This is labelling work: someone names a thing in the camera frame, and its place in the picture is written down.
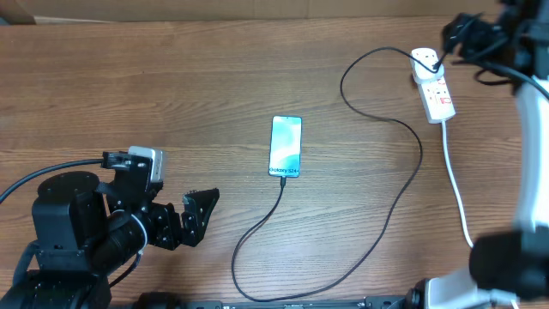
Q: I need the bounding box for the Samsung Galaxy smartphone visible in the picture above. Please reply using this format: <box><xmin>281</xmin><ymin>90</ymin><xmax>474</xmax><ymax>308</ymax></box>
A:
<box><xmin>268</xmin><ymin>116</ymin><xmax>303</xmax><ymax>178</ymax></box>

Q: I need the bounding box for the white USB charger plug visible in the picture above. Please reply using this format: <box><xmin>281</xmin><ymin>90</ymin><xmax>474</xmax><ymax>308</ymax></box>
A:
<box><xmin>410</xmin><ymin>47</ymin><xmax>444</xmax><ymax>84</ymax></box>

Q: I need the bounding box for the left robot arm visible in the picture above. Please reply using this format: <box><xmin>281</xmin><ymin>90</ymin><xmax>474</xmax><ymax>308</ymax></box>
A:
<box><xmin>1</xmin><ymin>172</ymin><xmax>220</xmax><ymax>308</ymax></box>

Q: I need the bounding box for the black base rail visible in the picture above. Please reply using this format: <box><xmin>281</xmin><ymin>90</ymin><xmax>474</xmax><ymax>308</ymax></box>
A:
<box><xmin>127</xmin><ymin>293</ymin><xmax>405</xmax><ymax>309</ymax></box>

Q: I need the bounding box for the white power strip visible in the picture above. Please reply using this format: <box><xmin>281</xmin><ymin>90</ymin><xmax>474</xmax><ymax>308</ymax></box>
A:
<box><xmin>416</xmin><ymin>75</ymin><xmax>455</xmax><ymax>127</ymax></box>

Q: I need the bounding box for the black USB charging cable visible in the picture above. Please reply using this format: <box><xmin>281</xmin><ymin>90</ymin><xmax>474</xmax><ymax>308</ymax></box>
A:
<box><xmin>231</xmin><ymin>45</ymin><xmax>447</xmax><ymax>303</ymax></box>

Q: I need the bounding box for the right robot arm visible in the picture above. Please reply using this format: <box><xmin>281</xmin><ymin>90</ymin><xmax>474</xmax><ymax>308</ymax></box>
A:
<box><xmin>401</xmin><ymin>0</ymin><xmax>548</xmax><ymax>308</ymax></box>

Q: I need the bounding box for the white power strip cord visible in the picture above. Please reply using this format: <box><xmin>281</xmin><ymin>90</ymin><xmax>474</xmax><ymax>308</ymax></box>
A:
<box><xmin>440</xmin><ymin>119</ymin><xmax>475</xmax><ymax>250</ymax></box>

